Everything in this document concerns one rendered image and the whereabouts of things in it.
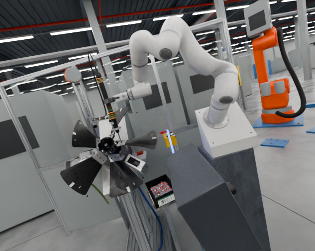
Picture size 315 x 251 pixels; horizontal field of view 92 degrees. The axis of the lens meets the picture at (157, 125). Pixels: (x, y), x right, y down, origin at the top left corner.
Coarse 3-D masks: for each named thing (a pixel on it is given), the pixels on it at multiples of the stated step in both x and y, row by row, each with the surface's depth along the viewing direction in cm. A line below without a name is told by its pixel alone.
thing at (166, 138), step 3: (165, 135) 143; (171, 135) 137; (174, 135) 136; (165, 138) 136; (168, 138) 136; (171, 138) 136; (174, 138) 136; (165, 141) 136; (168, 141) 136; (171, 141) 136; (174, 141) 137; (168, 144) 137; (174, 144) 137
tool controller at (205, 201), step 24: (192, 144) 53; (168, 168) 47; (192, 168) 40; (192, 192) 32; (216, 192) 30; (192, 216) 31; (216, 216) 31; (240, 216) 31; (216, 240) 32; (240, 240) 32
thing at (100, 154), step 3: (96, 153) 108; (99, 153) 109; (102, 153) 110; (93, 156) 108; (96, 156) 109; (99, 156) 110; (102, 156) 111; (105, 156) 112; (96, 159) 109; (99, 159) 110; (102, 159) 111; (105, 159) 112; (99, 162) 110; (102, 162) 111
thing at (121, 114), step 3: (123, 108) 126; (126, 108) 123; (129, 108) 121; (117, 111) 131; (120, 111) 127; (123, 111) 123; (126, 111) 120; (117, 114) 128; (120, 114) 123; (123, 114) 120; (117, 117) 124; (120, 117) 120; (117, 120) 120; (120, 120) 117; (117, 123) 117; (111, 132) 120
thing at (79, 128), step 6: (78, 126) 120; (84, 126) 118; (78, 132) 120; (84, 132) 118; (90, 132) 116; (72, 138) 123; (78, 138) 121; (84, 138) 119; (90, 138) 116; (72, 144) 123; (78, 144) 122; (84, 144) 120; (90, 144) 118
